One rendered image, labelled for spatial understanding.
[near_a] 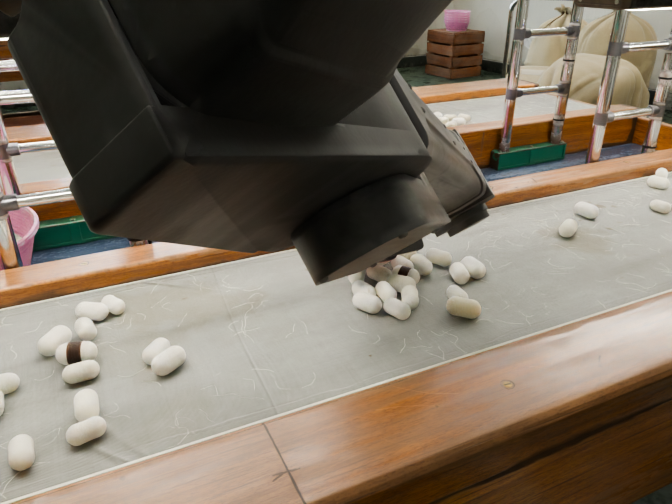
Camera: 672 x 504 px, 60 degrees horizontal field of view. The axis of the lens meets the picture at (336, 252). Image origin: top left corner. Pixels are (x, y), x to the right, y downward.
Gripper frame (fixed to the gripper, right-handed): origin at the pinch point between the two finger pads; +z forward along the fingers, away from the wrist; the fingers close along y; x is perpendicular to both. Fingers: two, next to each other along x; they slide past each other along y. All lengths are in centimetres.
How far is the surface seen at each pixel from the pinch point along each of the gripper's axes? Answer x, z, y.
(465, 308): 11.4, -14.4, -4.4
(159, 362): 8.6, -10.5, 27.4
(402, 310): 9.8, -12.1, 1.9
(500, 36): -256, 373, -417
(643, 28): -146, 191, -363
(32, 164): -38, 51, 37
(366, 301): 7.7, -9.8, 4.6
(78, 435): 12.8, -15.0, 35.0
